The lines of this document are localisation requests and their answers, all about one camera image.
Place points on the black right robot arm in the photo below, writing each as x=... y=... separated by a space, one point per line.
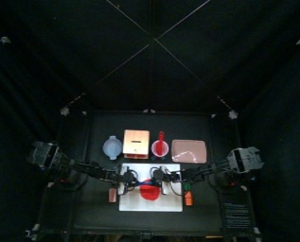
x=207 y=167

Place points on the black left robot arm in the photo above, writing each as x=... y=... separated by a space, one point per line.
x=76 y=166

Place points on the blue plastic knife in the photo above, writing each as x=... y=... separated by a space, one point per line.
x=147 y=182

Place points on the red bowl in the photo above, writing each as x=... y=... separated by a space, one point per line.
x=149 y=193

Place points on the pink toy block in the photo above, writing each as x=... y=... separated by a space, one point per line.
x=112 y=195

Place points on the orange toy carrot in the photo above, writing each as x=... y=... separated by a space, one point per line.
x=188 y=196

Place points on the pink square plate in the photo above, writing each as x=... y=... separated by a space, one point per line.
x=190 y=151

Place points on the light blue bowl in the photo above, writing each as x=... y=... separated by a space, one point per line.
x=112 y=148

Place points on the copper box with red base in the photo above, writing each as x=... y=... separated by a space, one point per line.
x=136 y=143

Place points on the white printed label sticker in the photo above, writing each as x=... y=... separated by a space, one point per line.
x=236 y=216

